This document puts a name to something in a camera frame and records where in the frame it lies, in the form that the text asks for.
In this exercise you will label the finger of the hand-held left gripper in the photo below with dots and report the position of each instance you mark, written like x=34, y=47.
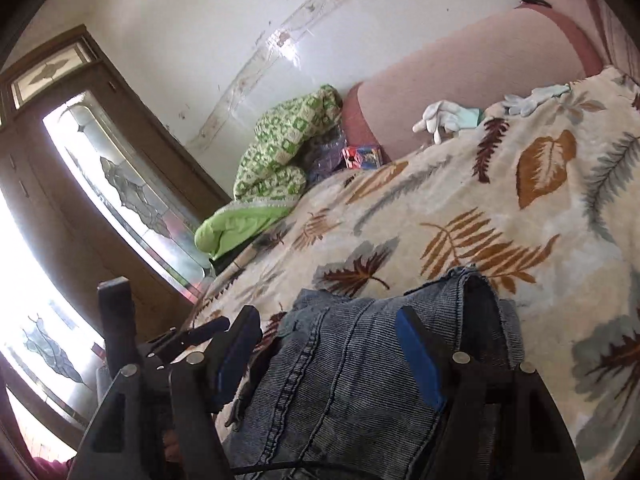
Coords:
x=210, y=329

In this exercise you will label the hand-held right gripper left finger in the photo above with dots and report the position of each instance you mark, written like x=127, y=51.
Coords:
x=235, y=355

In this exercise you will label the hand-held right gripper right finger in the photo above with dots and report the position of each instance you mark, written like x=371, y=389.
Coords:
x=420, y=360

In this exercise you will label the grey denim pants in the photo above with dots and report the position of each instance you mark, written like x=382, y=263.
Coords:
x=340, y=385

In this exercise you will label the stained glass wooden door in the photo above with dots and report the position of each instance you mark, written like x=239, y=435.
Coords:
x=115, y=170
x=45, y=350

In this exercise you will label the leaf print blanket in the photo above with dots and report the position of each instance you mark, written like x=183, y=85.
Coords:
x=450, y=200

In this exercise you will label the green patterned quilt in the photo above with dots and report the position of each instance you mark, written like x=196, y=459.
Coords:
x=280, y=145

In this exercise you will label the purple plastic bag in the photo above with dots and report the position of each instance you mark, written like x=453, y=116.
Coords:
x=325, y=160

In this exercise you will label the small red blue box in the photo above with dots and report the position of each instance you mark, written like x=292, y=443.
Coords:
x=362, y=156

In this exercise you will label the pale green cloth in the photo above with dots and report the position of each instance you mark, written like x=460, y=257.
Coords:
x=470, y=119

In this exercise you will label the stained glass transom window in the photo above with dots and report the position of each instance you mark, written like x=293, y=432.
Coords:
x=50, y=72

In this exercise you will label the grey white glove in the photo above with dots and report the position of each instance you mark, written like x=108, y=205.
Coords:
x=530, y=102

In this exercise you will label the pink sofa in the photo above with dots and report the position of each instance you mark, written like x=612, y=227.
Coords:
x=475, y=60

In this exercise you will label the striped sofa cushion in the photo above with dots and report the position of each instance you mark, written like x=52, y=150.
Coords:
x=622, y=35

